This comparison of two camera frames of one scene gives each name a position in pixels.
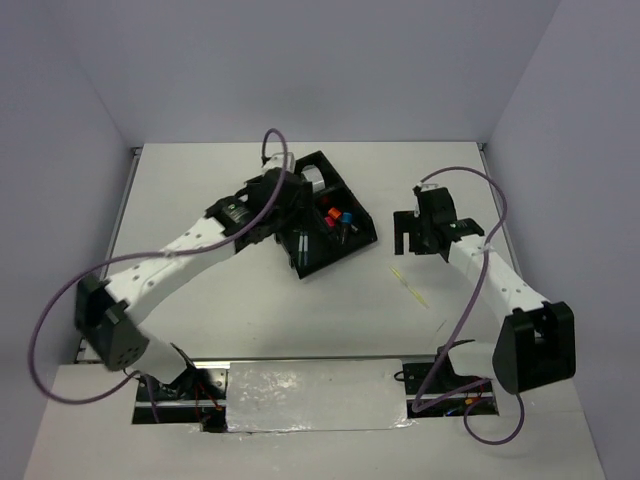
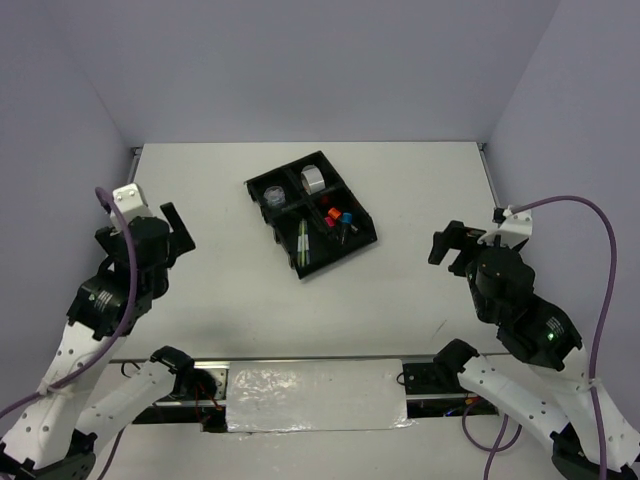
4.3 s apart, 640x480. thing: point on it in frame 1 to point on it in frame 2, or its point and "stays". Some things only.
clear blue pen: [305, 247] stays
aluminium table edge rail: [136, 151] stays
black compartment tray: [337, 224] stays
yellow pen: [416, 295] to [303, 242]
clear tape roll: [314, 174] stays
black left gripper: [296, 213] to [179, 228]
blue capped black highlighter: [347, 220] stays
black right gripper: [407, 222] to [455, 235]
